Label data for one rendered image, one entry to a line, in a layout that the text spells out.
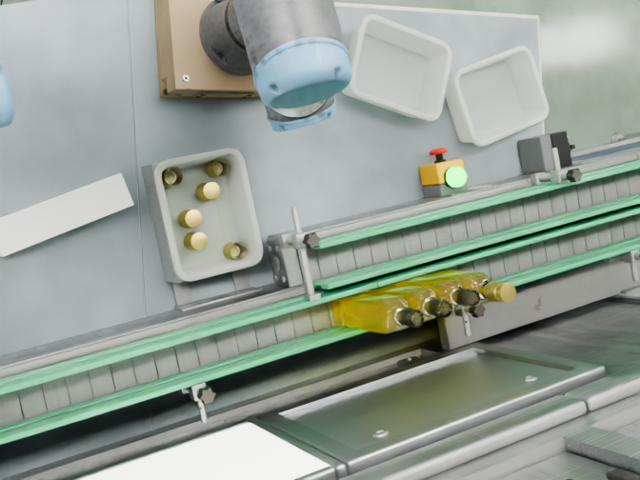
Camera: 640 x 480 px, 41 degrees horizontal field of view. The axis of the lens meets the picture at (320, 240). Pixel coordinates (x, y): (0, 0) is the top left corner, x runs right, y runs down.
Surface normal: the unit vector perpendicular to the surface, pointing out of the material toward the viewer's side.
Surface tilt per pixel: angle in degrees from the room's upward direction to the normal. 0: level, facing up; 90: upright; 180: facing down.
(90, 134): 0
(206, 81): 5
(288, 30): 29
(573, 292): 0
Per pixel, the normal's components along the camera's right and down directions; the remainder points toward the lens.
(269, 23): -0.39, 0.15
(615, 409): -0.20, -0.97
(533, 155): -0.88, 0.22
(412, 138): 0.43, 0.00
